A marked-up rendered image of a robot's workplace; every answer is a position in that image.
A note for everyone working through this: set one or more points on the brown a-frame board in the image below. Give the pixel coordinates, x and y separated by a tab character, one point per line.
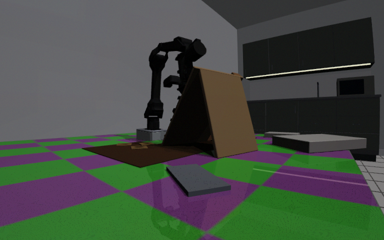
213	103

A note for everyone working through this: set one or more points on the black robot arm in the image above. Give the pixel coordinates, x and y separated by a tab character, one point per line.
190	52

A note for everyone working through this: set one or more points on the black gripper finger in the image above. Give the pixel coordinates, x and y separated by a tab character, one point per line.
181	88

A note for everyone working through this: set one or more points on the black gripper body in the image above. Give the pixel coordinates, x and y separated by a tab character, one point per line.
177	80

